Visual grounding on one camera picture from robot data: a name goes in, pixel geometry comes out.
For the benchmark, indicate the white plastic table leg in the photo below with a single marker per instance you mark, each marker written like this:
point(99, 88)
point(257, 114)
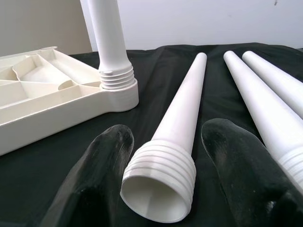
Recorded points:
point(175, 106)
point(109, 35)
point(279, 80)
point(255, 106)

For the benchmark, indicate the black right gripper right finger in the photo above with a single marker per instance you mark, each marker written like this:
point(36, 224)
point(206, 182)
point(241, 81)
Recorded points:
point(248, 189)

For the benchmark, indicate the white plastic table top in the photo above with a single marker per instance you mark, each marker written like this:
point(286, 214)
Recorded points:
point(59, 111)

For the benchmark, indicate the black fabric table cover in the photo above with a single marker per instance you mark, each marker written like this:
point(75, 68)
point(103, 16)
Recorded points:
point(165, 71)

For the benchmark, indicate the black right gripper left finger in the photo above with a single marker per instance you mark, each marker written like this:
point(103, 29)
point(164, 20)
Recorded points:
point(94, 179)

